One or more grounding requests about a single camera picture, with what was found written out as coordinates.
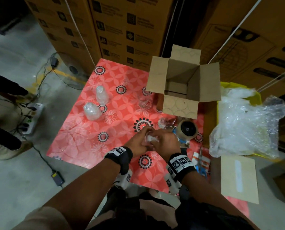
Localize orange floral tablecloth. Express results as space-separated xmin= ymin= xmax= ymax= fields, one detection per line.
xmin=47 ymin=58 xmax=251 ymax=219

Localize small cardboard box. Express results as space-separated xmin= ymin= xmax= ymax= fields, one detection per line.
xmin=146 ymin=44 xmax=222 ymax=120

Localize person's right forearm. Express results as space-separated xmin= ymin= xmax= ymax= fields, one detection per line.
xmin=181 ymin=172 xmax=256 ymax=230

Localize person's left forearm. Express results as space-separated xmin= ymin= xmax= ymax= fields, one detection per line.
xmin=13 ymin=158 xmax=121 ymax=230

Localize stack of Crompton cartons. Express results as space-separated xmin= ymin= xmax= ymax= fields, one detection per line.
xmin=23 ymin=0 xmax=285 ymax=94

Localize person's right hand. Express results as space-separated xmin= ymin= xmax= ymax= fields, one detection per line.
xmin=150 ymin=129 xmax=182 ymax=161

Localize white power strip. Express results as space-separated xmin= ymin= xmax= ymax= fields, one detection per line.
xmin=19 ymin=103 xmax=45 ymax=135

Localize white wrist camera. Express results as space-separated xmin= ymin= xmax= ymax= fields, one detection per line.
xmin=164 ymin=172 xmax=182 ymax=195
xmin=115 ymin=170 xmax=133 ymax=191

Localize person's left hand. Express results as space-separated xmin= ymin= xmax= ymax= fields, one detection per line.
xmin=124 ymin=127 xmax=155 ymax=158

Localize clear drinking glass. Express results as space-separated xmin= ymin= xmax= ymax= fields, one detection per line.
xmin=138 ymin=93 xmax=152 ymax=109
xmin=95 ymin=85 xmax=111 ymax=106
xmin=145 ymin=133 xmax=161 ymax=146

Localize tape dispenser with tape roll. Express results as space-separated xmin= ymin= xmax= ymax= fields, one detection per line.
xmin=174 ymin=117 xmax=201 ymax=147

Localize wire-guard floor fan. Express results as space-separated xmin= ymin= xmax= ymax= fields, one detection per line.
xmin=51 ymin=51 xmax=90 ymax=90

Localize flat brown cardboard box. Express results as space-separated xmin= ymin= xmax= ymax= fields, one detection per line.
xmin=221 ymin=155 xmax=260 ymax=205

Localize packaged blue scissors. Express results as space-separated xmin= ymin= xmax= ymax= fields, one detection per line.
xmin=190 ymin=146 xmax=213 ymax=178

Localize black wristband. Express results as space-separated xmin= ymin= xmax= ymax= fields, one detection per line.
xmin=167 ymin=152 xmax=197 ymax=182
xmin=104 ymin=145 xmax=134 ymax=175

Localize person's dark clothing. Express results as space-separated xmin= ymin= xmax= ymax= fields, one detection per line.
xmin=85 ymin=187 xmax=253 ymax=230

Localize yellow plastic bin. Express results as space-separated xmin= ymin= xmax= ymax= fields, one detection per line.
xmin=202 ymin=82 xmax=263 ymax=147

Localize bubble wrap bundle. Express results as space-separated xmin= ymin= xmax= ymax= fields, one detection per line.
xmin=209 ymin=88 xmax=285 ymax=158

